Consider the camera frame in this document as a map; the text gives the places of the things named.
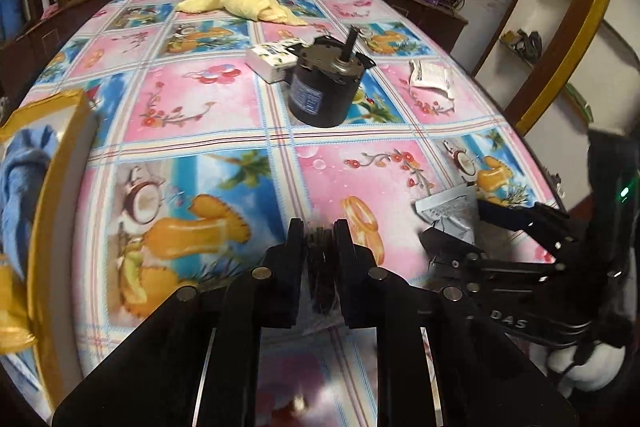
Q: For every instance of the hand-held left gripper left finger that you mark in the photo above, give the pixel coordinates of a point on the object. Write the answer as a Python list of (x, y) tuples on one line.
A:
[(290, 267)]

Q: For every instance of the white box with yellow rim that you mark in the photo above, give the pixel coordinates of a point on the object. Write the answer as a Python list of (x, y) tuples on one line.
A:
[(65, 187)]

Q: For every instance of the blue towel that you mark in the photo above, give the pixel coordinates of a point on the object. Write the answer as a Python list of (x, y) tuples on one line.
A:
[(20, 187)]

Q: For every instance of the dark items on wall shelf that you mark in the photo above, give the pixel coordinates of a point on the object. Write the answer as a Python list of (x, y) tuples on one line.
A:
[(522, 43)]

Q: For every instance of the white printed carton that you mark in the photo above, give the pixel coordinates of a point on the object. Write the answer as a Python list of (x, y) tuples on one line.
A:
[(272, 59)]

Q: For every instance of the pale yellow towel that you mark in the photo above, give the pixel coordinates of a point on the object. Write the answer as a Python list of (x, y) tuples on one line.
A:
[(245, 2)]

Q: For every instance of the white crumpled packet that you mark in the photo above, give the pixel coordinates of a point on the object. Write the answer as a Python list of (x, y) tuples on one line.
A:
[(430, 77)]

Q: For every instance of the printed pink blue tablecloth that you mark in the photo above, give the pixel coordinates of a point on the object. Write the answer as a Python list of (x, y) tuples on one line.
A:
[(350, 147)]

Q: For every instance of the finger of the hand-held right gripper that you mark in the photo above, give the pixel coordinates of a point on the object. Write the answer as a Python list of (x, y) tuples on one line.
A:
[(460, 252), (520, 217)]

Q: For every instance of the silver foil packet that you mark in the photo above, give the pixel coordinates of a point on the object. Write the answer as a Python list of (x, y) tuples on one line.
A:
[(447, 212)]

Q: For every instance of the black cylindrical motor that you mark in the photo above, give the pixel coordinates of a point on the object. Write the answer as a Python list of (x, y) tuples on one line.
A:
[(320, 87)]

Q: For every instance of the dark wooden cabinet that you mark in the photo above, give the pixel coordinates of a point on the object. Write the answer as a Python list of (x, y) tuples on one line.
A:
[(435, 19)]

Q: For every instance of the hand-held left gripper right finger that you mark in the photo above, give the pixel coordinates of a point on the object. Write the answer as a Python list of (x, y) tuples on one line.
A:
[(350, 267)]

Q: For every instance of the white wall shelf gold trim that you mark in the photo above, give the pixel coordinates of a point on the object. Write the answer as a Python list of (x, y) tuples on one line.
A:
[(575, 7)]

